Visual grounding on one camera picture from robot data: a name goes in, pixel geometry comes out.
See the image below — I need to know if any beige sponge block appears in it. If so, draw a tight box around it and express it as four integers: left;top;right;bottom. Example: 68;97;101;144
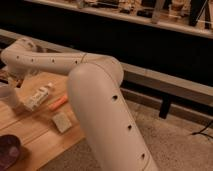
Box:
52;112;72;133

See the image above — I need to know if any dark purple bowl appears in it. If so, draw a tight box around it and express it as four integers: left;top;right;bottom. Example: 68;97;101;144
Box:
0;134;21;171

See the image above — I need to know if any wooden table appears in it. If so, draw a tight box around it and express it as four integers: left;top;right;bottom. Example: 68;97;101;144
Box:
0;73;84;171

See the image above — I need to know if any black cable on floor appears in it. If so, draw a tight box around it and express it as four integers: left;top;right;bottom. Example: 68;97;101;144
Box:
191;119;213;138

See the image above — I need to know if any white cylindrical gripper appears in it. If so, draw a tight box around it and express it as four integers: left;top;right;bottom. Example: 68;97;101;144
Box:
7;66;28;81

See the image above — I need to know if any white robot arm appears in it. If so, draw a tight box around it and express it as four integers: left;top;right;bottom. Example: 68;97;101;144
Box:
1;38;158;171

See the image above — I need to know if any orange carrot toy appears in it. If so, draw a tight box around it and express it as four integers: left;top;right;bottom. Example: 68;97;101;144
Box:
48;95;68;111

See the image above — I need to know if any wooden background shelf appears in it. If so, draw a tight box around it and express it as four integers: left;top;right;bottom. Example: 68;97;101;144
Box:
25;0;213;40

